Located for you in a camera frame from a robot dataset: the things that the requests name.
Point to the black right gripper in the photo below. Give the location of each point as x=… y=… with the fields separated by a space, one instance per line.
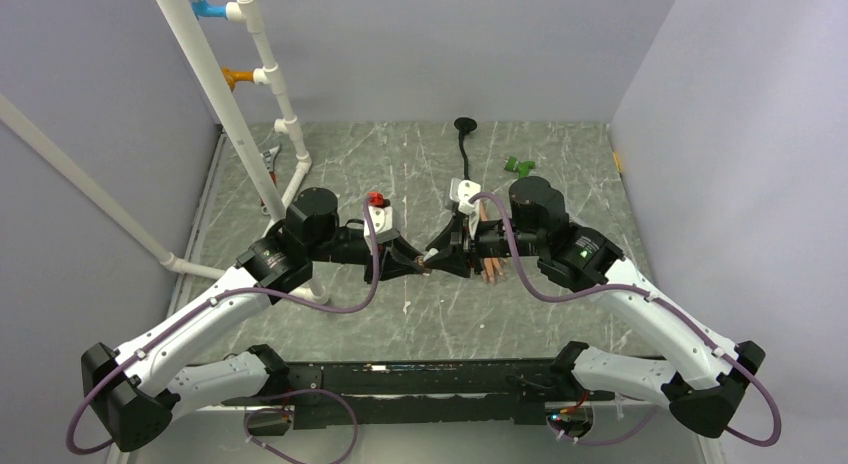
x=458 y=261

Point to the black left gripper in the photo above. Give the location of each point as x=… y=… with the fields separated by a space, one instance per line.
x=389 y=259

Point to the glitter nail polish bottle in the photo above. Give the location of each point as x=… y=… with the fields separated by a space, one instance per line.
x=424 y=261

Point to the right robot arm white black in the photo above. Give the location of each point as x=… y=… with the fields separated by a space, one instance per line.
x=700 y=376

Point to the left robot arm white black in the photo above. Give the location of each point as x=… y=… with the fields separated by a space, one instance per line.
x=139 y=387

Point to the mannequin practice hand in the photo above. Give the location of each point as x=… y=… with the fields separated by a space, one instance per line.
x=493 y=270

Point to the green pipe fitting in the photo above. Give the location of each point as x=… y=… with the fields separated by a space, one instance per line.
x=521 y=168

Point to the black flexible stand with base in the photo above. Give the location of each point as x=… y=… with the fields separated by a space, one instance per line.
x=465 y=126

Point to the orange pipe fitting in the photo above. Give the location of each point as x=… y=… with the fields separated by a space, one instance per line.
x=234 y=77

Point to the blue pipe fitting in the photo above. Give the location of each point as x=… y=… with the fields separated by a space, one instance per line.
x=203 y=9

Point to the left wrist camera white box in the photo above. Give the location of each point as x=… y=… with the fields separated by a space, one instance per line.
x=385 y=223

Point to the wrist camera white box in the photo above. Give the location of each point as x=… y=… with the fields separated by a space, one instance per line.
x=385 y=223
x=460 y=193

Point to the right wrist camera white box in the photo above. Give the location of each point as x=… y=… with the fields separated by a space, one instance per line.
x=460 y=193

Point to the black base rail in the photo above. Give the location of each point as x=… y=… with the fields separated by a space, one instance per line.
x=320 y=394

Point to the adjustable wrench red handle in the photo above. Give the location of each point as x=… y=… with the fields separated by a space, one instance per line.
x=269 y=159

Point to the white PVC pipe frame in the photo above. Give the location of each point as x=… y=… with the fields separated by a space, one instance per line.
x=107 y=82

